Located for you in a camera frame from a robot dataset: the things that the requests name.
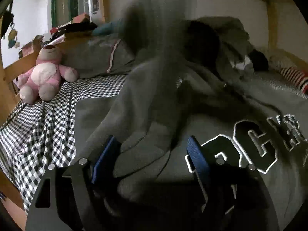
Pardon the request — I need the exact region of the red white striped cloth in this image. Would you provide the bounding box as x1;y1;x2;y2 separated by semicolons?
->
280;67;308;94

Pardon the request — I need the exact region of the teal pillow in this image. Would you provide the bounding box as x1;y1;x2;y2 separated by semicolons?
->
91;20;124;37

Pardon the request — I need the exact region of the pink plush bear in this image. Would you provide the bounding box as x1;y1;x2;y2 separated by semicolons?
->
17;45;78;104

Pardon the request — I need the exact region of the grey lettered hoodie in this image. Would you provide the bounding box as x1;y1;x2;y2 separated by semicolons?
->
75;0;307;230

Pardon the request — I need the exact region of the green framed door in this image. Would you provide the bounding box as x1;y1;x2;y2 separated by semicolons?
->
51;0;89;27

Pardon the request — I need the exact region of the grey quilt with pink stripe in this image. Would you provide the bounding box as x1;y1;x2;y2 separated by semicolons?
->
62;34;135;78

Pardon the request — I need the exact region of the clutter pile on desk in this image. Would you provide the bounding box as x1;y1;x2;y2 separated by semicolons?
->
18;13;98;59

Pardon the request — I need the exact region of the wooden bunk bed frame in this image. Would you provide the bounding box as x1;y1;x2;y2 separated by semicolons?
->
1;0;307;230

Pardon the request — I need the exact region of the black white checkered bedsheet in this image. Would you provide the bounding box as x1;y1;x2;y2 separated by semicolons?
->
1;75;125;212

